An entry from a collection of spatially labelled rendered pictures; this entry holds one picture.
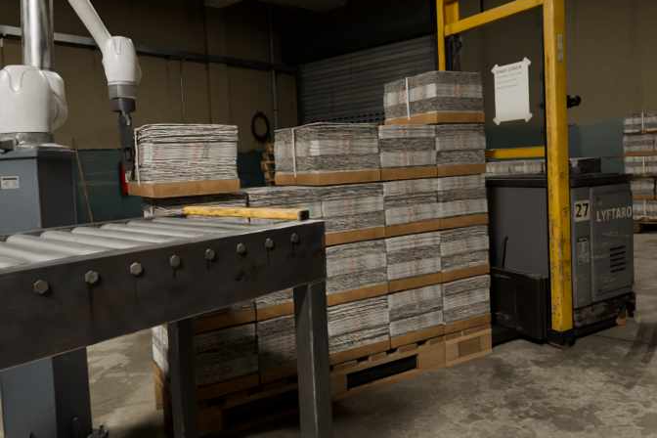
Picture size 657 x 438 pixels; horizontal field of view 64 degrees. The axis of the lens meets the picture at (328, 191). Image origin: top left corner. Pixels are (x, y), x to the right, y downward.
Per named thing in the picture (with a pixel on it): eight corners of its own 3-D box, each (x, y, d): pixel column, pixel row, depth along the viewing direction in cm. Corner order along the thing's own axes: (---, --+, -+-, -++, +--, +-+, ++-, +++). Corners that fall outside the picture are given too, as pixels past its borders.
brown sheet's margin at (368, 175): (274, 184, 230) (274, 174, 230) (330, 180, 245) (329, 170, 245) (320, 185, 198) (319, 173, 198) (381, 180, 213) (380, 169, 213)
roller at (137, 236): (62, 237, 119) (76, 252, 122) (177, 252, 88) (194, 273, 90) (78, 221, 122) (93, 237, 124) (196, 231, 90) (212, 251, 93)
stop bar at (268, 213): (194, 213, 141) (194, 205, 141) (311, 218, 112) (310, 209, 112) (183, 214, 139) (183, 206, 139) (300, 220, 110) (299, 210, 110)
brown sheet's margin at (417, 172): (335, 180, 246) (334, 170, 246) (385, 176, 260) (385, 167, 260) (382, 180, 213) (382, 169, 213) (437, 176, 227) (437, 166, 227)
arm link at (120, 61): (137, 80, 177) (141, 86, 189) (134, 33, 176) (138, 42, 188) (103, 80, 174) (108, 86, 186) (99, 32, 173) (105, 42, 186)
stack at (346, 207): (153, 408, 207) (139, 195, 202) (393, 343, 265) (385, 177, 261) (179, 452, 173) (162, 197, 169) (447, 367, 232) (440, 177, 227)
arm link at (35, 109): (-12, 133, 160) (-18, 60, 159) (8, 137, 178) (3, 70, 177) (48, 131, 164) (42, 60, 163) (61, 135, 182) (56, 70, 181)
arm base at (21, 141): (-30, 153, 159) (-32, 134, 158) (21, 153, 181) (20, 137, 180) (25, 150, 156) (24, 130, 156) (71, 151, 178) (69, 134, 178)
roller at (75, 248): (1, 258, 110) (27, 256, 114) (106, 284, 79) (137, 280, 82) (2, 234, 110) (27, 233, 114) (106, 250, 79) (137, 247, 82)
